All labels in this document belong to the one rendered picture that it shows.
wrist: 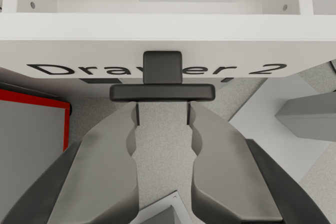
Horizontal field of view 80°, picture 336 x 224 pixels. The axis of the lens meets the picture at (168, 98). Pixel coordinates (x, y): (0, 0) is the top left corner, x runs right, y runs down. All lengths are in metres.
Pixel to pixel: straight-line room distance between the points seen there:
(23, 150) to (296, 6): 0.76
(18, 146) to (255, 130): 0.98
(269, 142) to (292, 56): 0.98
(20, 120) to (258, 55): 0.70
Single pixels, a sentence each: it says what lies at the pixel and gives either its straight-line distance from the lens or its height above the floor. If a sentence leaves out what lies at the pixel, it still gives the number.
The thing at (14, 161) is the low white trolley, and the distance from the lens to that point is 0.76.
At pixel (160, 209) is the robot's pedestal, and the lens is 1.12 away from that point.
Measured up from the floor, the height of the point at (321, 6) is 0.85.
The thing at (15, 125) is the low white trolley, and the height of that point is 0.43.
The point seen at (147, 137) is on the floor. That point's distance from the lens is 1.05.
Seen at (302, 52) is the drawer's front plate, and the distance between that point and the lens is 0.19.
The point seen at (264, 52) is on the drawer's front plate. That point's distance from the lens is 0.17.
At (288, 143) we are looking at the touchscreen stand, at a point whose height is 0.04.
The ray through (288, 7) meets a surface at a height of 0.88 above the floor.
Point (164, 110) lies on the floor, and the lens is 1.05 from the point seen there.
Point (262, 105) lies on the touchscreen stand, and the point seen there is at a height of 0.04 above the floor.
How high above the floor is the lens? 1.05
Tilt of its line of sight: 83 degrees down
